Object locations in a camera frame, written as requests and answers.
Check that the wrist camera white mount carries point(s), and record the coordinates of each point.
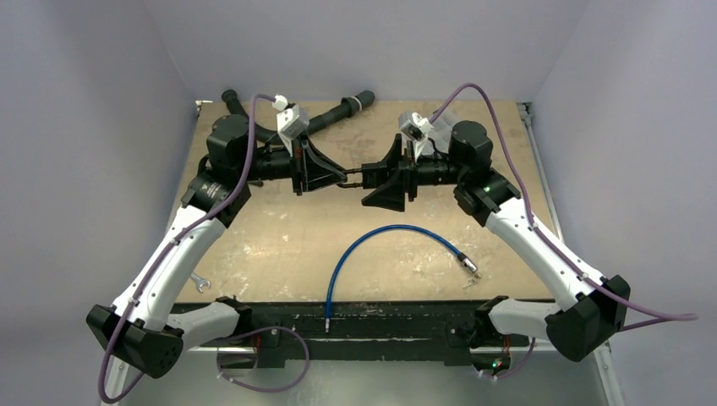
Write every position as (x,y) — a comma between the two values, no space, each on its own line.
(291,121)
(416,129)

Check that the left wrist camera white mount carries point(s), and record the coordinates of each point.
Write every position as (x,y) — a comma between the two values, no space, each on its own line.
(291,121)

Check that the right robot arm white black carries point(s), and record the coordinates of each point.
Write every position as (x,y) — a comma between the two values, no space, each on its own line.
(587,308)

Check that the black padlock with key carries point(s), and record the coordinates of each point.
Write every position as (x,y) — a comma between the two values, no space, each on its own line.
(373,175)

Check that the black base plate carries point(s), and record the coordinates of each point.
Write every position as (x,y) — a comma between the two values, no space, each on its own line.
(449,331)

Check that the silver open-end wrench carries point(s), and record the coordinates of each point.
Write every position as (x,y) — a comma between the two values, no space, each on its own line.
(201,283)

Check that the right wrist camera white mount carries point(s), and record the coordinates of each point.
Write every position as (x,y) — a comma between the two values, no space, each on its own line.
(416,129)

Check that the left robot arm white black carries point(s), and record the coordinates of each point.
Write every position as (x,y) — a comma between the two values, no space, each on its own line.
(139,327)

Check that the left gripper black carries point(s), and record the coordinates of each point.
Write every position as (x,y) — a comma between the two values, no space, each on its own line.
(314,164)

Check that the small silver keys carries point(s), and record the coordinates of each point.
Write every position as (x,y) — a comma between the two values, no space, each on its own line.
(472,281)

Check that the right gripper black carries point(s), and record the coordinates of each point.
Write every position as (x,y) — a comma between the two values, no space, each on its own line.
(407,172)

